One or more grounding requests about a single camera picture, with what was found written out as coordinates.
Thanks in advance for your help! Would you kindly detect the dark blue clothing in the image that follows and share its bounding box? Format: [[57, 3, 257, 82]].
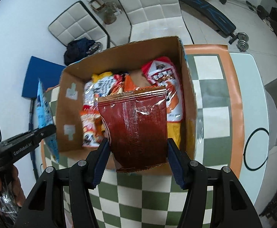
[[64, 38, 102, 66]]

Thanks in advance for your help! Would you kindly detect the plain yellow snack packet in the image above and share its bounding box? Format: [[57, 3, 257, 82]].
[[167, 121, 188, 148]]

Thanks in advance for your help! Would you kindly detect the glass jar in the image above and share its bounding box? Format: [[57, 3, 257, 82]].
[[103, 2, 122, 25]]

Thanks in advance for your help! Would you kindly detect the person's left hand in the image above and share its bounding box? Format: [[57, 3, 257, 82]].
[[0, 165, 26, 207]]

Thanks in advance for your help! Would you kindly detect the pair of dumbbells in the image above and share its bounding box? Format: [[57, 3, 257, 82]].
[[229, 32, 249, 51]]

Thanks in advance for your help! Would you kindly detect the blue snack packet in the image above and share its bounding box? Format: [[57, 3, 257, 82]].
[[35, 78, 60, 164]]

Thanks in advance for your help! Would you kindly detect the white and orange snack packet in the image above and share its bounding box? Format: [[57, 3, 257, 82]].
[[162, 81, 185, 123]]

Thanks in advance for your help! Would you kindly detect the cardboard box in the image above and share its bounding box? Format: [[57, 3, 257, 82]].
[[56, 36, 198, 169]]

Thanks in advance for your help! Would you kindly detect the dark red snack packet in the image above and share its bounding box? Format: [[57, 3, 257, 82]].
[[97, 87, 169, 173]]

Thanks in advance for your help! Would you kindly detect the black weight bench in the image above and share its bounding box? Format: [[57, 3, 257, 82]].
[[177, 0, 237, 38]]

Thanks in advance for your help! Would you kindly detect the green checkered tablecloth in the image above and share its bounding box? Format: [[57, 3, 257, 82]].
[[41, 44, 245, 228]]

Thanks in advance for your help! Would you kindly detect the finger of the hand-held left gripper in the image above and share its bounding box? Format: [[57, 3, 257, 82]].
[[31, 123, 57, 144]]

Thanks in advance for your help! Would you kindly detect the blue floor mat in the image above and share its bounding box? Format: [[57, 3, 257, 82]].
[[22, 56, 66, 100]]

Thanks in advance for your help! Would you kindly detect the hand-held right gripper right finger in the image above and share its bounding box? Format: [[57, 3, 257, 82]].
[[166, 138, 264, 228]]

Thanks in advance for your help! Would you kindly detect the white padded chair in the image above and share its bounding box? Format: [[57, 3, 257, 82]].
[[111, 0, 189, 42], [48, 0, 116, 50]]

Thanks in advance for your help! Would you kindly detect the red and white snack packet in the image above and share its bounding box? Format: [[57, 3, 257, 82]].
[[141, 56, 179, 86]]

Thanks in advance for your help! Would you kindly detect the orange panda snack packet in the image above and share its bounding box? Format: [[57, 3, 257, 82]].
[[80, 107, 106, 148]]

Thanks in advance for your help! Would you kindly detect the black hoop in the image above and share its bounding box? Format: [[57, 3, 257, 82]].
[[244, 127, 275, 171]]

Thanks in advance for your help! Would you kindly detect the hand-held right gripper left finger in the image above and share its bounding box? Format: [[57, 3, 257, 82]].
[[14, 138, 111, 228]]

